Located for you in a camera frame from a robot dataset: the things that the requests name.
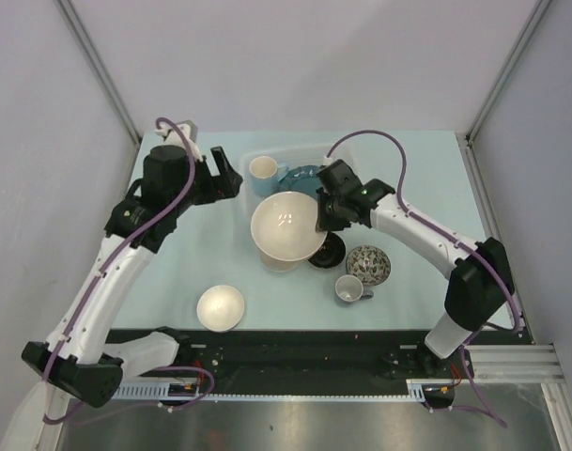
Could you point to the grey white mug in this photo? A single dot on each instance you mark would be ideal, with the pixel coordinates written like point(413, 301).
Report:
point(350, 289)

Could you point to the aluminium frame post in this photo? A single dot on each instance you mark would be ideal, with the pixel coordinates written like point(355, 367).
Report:
point(91, 54)
point(510, 65)

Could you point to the right aluminium frame post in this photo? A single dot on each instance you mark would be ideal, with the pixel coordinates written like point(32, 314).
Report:
point(510, 65)

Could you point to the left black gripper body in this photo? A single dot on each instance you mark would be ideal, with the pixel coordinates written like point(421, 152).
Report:
point(204, 190)

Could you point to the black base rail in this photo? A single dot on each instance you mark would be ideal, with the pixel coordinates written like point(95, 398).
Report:
point(208, 357)

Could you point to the black glossy bowl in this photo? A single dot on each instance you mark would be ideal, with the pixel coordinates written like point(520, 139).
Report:
point(330, 254)

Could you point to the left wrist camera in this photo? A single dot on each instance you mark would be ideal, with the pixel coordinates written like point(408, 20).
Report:
point(170, 137)

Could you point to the small white bowl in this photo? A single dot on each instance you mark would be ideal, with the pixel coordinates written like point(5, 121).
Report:
point(220, 308)

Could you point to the large cream bowl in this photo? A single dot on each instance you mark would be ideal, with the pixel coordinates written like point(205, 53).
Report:
point(284, 227)

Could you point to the floral patterned bowl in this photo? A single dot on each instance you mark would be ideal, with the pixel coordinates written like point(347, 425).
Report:
point(370, 264)

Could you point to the left aluminium frame post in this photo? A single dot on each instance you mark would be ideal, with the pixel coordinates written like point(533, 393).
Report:
point(91, 54)

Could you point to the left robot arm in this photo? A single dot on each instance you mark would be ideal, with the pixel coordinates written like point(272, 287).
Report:
point(75, 356)

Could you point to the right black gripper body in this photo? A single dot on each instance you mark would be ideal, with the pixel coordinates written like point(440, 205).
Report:
point(338, 218)

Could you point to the white cable duct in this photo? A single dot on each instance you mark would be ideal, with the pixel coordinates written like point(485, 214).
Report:
point(344, 388)

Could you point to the white plastic bin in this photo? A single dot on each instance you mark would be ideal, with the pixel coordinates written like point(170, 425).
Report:
point(293, 156)

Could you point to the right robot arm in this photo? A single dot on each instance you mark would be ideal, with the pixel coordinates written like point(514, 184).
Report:
point(478, 272)

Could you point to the teal glass plate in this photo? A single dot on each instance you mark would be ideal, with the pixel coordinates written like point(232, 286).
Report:
point(302, 179)

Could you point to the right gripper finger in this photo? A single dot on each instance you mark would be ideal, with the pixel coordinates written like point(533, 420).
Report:
point(323, 205)
point(321, 223)

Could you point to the medium white bowl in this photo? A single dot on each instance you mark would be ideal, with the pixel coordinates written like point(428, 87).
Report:
point(276, 265)

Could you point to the light blue mug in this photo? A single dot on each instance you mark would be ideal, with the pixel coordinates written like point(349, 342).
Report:
point(266, 174)

